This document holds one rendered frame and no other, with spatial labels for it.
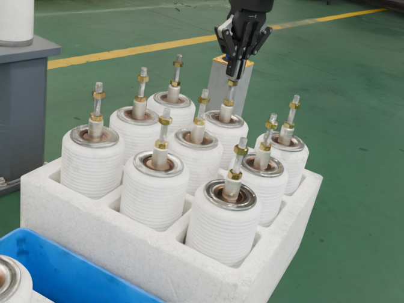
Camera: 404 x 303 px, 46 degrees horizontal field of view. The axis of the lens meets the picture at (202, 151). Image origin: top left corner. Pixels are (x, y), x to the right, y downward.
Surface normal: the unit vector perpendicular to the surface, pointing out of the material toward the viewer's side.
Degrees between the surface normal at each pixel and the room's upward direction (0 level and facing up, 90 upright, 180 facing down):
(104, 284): 88
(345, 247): 0
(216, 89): 90
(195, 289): 90
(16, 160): 90
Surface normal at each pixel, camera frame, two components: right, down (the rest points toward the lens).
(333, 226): 0.18, -0.87
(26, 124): 0.80, 0.40
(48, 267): -0.44, 0.30
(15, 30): 0.60, 0.45
